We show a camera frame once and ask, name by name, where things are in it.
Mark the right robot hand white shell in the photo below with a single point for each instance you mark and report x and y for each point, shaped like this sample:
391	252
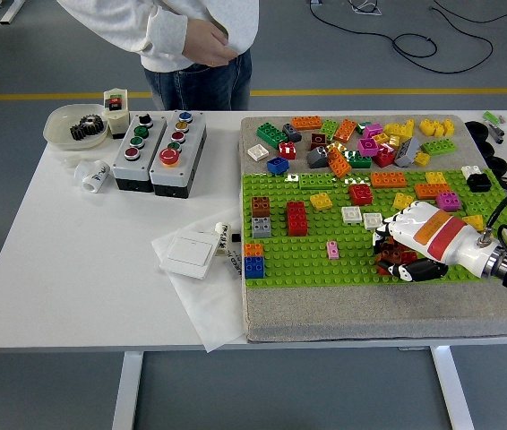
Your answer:
437	233

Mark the person's right hand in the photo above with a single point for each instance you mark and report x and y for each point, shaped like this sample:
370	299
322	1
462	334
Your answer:
208	45

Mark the brown square brick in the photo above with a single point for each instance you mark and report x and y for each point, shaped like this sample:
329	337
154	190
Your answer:
260	205
391	254

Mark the grey long brick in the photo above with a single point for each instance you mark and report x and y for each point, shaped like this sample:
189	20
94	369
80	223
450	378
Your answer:
408	150

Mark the green studded baseplate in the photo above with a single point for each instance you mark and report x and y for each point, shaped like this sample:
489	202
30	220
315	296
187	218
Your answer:
307	273

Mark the person's right forearm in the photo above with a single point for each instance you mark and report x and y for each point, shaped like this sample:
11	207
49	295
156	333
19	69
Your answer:
137	22

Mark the magenta square brick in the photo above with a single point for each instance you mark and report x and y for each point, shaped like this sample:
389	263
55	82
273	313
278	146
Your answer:
448	200
367	146

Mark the red long brick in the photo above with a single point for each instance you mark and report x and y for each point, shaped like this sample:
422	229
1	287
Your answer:
408	257
297	218

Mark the orange long brick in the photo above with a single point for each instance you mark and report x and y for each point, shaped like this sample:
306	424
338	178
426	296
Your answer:
432	190
306	122
338	161
389	179
345	131

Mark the person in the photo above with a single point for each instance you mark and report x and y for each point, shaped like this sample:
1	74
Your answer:
200	89

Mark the yellow square brick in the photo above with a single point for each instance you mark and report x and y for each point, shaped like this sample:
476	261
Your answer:
403	200
322	200
435	178

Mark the white square tile brick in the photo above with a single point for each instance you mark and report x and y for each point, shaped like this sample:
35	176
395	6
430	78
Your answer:
258	152
372	221
351	215

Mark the lime green long brick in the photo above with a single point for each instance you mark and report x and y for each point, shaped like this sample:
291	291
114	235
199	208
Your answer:
438	145
317	180

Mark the black round pad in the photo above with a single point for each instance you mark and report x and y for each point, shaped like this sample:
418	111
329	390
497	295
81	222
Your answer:
477	129
487	148
500	165

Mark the grey emergency-stop control box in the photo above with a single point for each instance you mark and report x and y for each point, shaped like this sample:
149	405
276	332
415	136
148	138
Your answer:
191	148

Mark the grey-brown mat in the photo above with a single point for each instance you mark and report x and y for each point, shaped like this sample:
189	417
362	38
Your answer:
370	313

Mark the pink small brick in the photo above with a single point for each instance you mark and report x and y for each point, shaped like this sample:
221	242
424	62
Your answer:
332	249

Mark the yellow arch brick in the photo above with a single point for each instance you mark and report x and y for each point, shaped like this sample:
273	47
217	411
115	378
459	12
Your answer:
448	127
430	126

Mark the dark green long brick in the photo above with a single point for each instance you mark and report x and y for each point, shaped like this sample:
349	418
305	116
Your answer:
272	133

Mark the grey small tool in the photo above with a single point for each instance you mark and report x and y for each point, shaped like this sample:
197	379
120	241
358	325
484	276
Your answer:
496	133

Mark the grey four-button control box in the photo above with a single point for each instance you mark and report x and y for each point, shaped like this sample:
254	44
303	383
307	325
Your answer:
146	145

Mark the dark grey small brick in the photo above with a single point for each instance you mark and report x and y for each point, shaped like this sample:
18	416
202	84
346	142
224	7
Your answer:
292	132

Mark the small green plastic piece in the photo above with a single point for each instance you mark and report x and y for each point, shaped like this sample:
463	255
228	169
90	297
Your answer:
490	117

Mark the dark green small brick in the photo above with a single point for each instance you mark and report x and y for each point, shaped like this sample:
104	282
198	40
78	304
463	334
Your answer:
363	127

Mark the yellow small brick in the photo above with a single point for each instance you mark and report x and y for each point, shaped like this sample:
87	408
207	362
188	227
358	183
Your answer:
337	146

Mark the blue square brick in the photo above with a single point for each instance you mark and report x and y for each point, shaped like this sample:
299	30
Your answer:
254	266
278	165

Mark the dark metal gear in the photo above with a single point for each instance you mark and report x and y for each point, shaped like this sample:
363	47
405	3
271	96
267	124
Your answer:
79	132
93	123

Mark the grey sloped brick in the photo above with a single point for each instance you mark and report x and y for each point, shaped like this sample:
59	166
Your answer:
318	157

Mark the dark red square brick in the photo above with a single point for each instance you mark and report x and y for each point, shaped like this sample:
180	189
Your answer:
319	141

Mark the white table leg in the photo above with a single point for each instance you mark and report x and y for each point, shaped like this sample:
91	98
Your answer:
452	394
126	394

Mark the white shallow bowl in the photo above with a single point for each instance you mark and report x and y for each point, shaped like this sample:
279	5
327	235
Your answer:
58	127

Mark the white pipe tee fitting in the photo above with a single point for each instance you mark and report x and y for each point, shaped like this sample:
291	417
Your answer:
94	177

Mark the grey square brick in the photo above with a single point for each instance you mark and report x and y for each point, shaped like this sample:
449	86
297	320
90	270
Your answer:
261	226

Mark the clear plastic piece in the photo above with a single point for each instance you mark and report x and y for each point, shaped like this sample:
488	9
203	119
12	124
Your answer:
71	160

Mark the orange square brick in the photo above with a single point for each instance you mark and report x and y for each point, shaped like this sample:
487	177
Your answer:
253	248

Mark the white tube with writing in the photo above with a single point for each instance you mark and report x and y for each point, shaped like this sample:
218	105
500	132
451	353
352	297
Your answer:
223	233

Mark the small black plug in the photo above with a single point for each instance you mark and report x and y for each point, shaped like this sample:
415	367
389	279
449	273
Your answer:
235	237

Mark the white desk foot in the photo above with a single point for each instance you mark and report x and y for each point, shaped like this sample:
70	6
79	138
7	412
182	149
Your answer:
9	13

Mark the cream two-button switch box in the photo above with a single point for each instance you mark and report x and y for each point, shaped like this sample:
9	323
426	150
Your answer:
117	118

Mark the white wall switch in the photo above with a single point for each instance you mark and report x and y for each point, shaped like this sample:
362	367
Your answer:
188	255

